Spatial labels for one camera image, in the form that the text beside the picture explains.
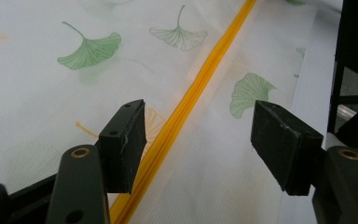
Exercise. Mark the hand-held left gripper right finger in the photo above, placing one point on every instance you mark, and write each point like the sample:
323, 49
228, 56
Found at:
282, 146

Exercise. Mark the black metal stand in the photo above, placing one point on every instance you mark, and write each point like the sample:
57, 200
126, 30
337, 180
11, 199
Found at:
357, 37

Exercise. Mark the white table mat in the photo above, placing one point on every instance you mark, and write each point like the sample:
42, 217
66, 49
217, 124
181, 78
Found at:
313, 93

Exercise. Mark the white leaf-print zipper bag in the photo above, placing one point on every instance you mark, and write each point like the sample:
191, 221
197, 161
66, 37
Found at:
74, 99

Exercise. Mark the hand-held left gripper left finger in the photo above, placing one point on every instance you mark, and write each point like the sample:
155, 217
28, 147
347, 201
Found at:
124, 149

